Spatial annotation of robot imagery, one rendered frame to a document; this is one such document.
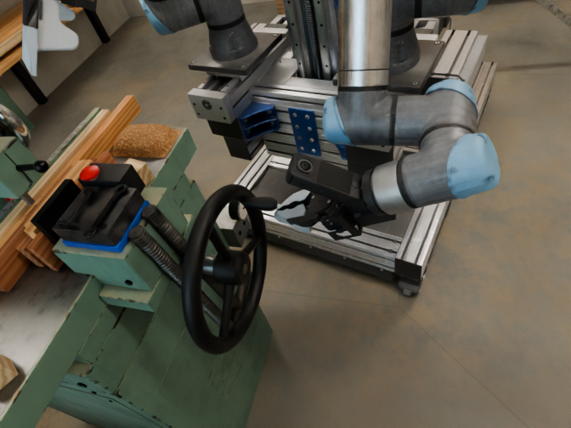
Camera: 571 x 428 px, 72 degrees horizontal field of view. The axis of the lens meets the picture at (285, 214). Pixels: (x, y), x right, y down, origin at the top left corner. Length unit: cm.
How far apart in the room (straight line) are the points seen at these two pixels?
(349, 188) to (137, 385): 54
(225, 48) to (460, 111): 83
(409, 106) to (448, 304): 105
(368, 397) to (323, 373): 16
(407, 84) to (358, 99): 42
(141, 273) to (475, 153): 48
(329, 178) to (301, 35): 74
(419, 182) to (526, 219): 132
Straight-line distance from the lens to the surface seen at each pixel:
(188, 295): 57
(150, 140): 84
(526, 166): 205
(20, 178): 74
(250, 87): 130
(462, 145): 53
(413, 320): 150
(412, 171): 54
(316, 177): 57
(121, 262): 60
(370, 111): 60
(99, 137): 91
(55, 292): 71
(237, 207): 96
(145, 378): 86
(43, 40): 59
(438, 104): 60
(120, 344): 77
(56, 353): 67
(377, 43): 60
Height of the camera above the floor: 135
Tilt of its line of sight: 47 degrees down
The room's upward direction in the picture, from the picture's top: 17 degrees counter-clockwise
